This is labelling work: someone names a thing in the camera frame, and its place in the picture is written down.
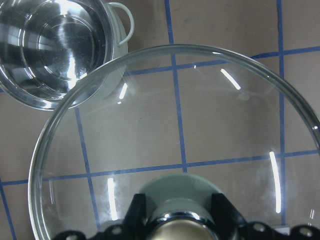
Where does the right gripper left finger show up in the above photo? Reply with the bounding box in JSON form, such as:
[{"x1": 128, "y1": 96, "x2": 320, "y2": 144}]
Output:
[{"x1": 53, "y1": 192, "x2": 151, "y2": 240}]

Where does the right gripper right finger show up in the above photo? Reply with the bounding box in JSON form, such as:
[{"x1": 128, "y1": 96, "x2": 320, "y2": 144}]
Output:
[{"x1": 211, "y1": 193, "x2": 320, "y2": 240}]

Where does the glass pot lid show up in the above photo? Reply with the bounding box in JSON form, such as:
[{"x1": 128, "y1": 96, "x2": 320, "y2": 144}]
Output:
[{"x1": 28, "y1": 45, "x2": 320, "y2": 240}]

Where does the pale green cooking pot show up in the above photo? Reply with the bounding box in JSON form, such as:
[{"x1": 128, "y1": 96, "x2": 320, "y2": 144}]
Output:
[{"x1": 0, "y1": 0, "x2": 135, "y2": 111}]

